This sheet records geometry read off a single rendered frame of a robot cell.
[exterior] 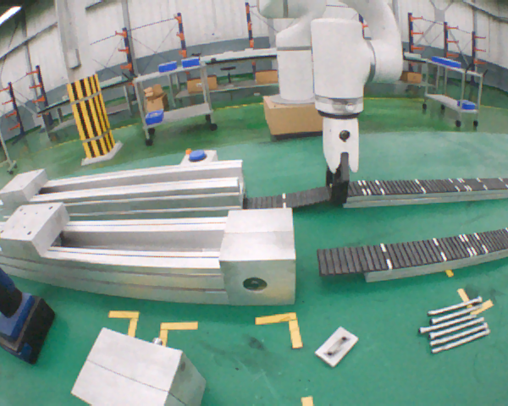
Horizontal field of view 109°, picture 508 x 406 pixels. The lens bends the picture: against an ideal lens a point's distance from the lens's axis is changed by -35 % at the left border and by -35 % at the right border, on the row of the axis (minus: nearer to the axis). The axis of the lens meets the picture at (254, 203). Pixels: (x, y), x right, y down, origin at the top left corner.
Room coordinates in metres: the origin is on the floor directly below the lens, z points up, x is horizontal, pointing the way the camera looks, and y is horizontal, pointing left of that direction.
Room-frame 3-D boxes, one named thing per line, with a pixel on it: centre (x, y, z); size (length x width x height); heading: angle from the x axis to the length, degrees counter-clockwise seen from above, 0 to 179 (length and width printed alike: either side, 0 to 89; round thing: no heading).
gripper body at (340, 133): (0.44, -0.16, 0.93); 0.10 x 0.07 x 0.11; 173
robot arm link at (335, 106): (0.44, -0.16, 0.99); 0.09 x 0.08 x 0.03; 173
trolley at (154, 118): (3.50, 0.90, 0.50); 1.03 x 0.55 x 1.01; 102
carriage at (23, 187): (0.55, 0.66, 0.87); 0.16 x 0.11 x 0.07; 83
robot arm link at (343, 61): (0.44, -0.17, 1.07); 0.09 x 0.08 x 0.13; 86
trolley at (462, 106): (3.37, -3.35, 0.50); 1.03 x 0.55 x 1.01; 5
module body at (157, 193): (0.52, 0.42, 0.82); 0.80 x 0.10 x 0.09; 83
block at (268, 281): (0.28, 0.00, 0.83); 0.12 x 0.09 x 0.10; 173
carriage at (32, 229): (0.33, 0.44, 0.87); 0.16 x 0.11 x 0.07; 83
